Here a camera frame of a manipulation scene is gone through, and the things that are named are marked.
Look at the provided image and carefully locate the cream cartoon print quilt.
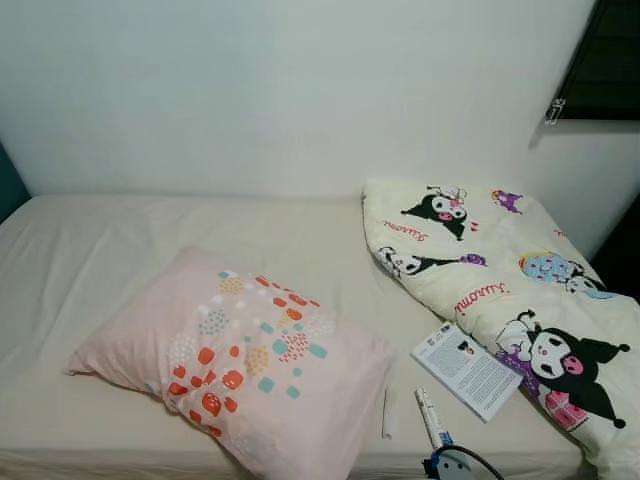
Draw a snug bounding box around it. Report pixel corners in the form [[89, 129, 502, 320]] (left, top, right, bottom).
[[362, 178, 640, 480]]

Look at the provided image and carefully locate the teal bed frame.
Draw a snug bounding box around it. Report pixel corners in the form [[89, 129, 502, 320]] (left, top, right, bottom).
[[0, 140, 31, 226]]

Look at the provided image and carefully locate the cream sheeted bed mattress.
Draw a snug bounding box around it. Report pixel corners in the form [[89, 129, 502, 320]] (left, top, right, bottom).
[[0, 192, 613, 480]]

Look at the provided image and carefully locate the dark window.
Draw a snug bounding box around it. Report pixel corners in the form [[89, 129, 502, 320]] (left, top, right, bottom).
[[555, 0, 640, 123]]

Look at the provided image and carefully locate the white printed booklet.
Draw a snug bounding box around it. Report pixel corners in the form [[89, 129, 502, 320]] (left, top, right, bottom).
[[411, 322, 524, 423]]

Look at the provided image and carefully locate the pink patterned pillow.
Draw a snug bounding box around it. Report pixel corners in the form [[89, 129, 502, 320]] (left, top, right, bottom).
[[65, 247, 396, 480]]

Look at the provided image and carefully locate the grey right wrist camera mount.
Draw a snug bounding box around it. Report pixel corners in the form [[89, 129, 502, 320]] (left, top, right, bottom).
[[425, 447, 481, 480]]

